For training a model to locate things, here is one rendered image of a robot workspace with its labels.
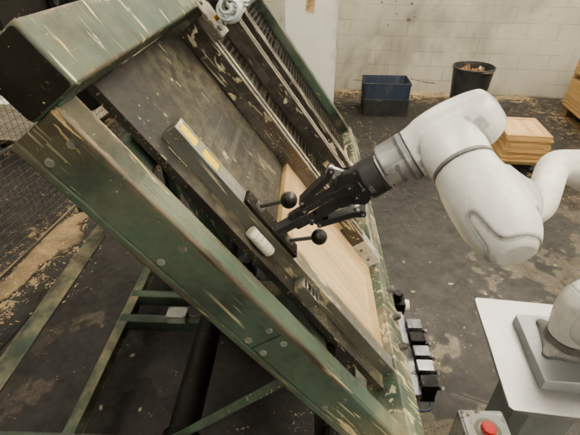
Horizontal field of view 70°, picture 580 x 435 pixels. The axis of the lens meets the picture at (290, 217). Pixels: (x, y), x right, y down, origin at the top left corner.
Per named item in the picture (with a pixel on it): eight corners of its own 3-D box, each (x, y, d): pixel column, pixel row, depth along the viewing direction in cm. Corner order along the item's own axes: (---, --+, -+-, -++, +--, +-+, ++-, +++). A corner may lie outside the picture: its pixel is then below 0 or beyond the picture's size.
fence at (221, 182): (381, 375, 128) (394, 371, 126) (160, 136, 86) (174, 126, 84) (380, 362, 132) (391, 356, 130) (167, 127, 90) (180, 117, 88)
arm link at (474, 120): (390, 117, 72) (420, 174, 65) (476, 64, 67) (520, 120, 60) (410, 147, 81) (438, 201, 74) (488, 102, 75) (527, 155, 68)
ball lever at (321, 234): (286, 251, 103) (326, 248, 94) (277, 241, 102) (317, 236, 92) (293, 240, 105) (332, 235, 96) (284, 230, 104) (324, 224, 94)
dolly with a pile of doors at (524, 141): (542, 175, 416) (556, 137, 393) (487, 172, 422) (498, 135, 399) (522, 149, 466) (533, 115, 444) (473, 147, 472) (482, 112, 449)
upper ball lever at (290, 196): (256, 218, 98) (296, 211, 89) (246, 207, 96) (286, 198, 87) (264, 207, 100) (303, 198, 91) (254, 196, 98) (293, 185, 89)
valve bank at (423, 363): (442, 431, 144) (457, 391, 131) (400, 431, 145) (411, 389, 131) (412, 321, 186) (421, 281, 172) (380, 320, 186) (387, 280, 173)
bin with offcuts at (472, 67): (487, 124, 528) (501, 72, 491) (445, 122, 534) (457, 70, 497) (477, 110, 570) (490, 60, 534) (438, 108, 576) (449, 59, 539)
